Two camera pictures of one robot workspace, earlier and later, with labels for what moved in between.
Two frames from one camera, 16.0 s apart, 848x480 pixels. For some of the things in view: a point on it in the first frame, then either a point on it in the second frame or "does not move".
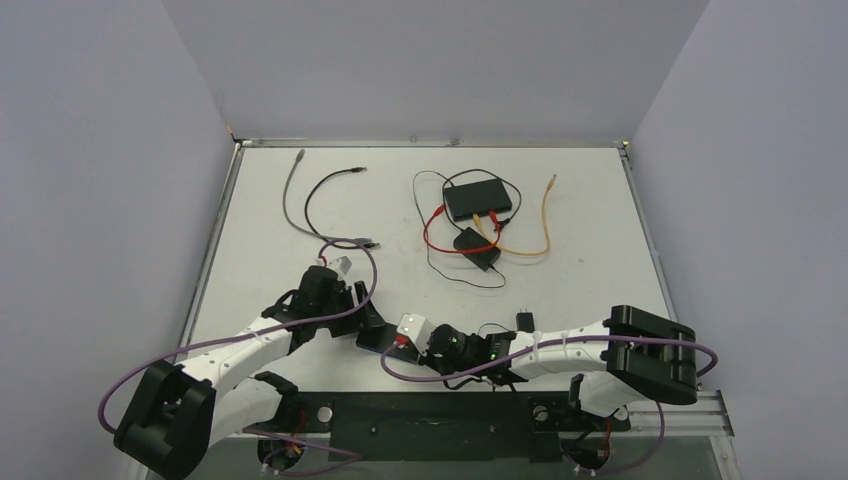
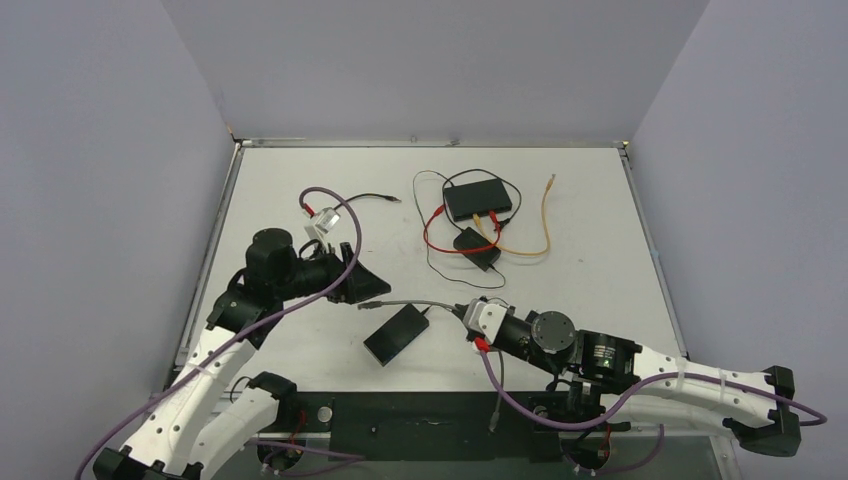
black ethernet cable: (355, 170) -> (370, 194)
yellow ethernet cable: (545, 203) does not move
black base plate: (440, 427) does not move
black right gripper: (403, 347) -> (511, 331)
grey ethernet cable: (300, 156) -> (377, 304)
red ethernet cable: (437, 211) does not move
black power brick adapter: (469, 238) does not move
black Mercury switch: (476, 199) does not move
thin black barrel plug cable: (426, 241) does not move
